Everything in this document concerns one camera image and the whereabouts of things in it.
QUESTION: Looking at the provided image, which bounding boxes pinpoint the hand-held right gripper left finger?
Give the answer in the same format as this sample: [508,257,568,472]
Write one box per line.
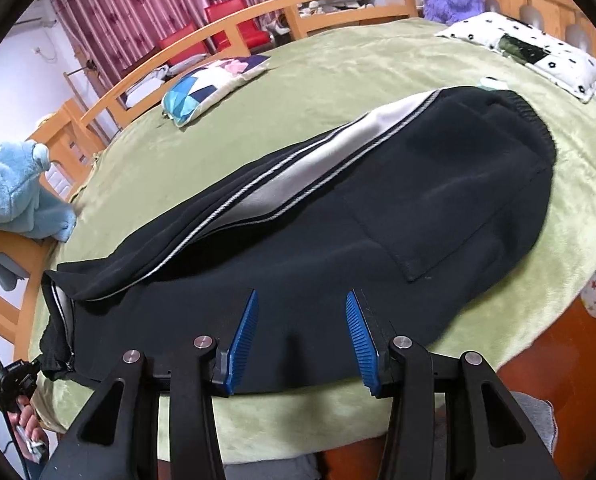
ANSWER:
[40,289,259,480]

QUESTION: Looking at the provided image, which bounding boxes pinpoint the wooden bed frame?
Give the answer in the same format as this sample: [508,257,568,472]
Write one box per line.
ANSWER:
[0,0,596,401]

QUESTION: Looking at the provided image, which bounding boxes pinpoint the pink floral curtain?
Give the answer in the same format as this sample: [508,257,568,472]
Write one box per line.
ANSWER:
[50,0,313,91]

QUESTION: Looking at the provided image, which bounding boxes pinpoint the white pillow with black dots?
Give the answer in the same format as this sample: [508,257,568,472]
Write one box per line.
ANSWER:
[435,11,596,106]

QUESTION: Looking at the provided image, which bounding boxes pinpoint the black pants with white stripe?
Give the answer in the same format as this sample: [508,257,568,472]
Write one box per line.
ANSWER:
[40,86,559,396]

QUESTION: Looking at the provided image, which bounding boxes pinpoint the green fleece blanket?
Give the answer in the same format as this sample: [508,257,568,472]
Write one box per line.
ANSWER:
[28,17,596,461]

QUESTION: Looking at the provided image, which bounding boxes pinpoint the person's left hand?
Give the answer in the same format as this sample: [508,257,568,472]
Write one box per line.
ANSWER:
[6,394,47,463]

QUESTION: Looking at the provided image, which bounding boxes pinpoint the person's grey trouser leg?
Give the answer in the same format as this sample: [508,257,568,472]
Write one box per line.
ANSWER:
[510,391,559,463]
[225,452,323,480]

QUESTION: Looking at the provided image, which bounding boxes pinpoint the wooden rack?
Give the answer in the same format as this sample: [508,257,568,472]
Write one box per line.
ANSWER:
[64,59,101,113]

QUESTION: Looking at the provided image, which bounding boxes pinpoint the light blue plush toy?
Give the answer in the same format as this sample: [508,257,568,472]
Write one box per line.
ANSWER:
[0,141,78,241]

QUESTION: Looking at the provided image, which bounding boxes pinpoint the red chair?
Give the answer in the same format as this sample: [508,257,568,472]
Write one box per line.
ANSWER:
[205,0,271,53]
[158,22,213,68]

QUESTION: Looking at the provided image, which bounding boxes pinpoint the grey plastic object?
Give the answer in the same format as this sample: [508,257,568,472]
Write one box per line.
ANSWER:
[0,245,28,291]

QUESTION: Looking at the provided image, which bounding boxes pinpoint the blue geometric patterned pillow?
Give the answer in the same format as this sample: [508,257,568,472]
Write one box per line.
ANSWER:
[163,54,271,128]

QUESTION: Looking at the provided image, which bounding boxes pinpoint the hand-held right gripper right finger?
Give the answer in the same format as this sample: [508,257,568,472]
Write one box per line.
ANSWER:
[346,290,561,480]

